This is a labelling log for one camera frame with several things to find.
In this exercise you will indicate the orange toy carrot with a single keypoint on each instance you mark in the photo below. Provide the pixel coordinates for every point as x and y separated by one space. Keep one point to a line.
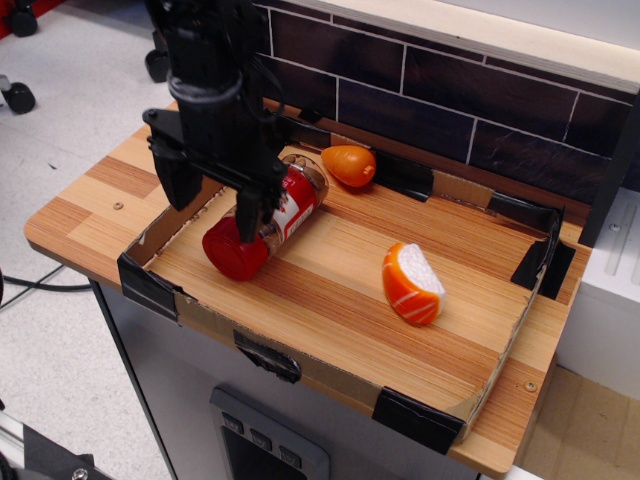
352 165

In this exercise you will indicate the dark brick backsplash panel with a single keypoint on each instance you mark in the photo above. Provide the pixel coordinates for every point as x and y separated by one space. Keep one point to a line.
552 132

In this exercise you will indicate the grey control panel with buttons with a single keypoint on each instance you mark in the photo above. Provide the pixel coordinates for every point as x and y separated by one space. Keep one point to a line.
255 446

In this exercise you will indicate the toy salmon sushi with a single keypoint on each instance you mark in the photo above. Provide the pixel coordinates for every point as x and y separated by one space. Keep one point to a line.
411 286

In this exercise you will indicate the black office chair base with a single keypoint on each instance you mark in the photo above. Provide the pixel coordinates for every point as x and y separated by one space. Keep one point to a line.
156 61

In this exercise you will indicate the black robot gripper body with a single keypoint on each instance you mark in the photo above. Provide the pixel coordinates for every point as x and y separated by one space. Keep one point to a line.
225 142

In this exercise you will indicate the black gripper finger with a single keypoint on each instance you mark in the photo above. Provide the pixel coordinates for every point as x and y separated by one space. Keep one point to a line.
254 209
180 178

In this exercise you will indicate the cardboard fence with black tape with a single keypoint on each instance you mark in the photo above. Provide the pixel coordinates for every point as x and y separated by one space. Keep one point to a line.
316 313

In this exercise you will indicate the basil bottle red lid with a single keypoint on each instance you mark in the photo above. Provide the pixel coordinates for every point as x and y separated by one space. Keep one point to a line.
306 187

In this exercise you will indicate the black metal bracket corner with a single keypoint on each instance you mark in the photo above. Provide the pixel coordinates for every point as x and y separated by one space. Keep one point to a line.
28 454

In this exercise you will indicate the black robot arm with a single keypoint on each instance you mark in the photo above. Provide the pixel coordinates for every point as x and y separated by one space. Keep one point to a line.
215 76

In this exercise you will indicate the black caster wheel left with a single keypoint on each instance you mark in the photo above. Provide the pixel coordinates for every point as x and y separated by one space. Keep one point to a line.
17 95

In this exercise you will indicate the white side cabinet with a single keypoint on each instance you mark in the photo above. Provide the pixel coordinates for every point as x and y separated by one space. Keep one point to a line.
600 341

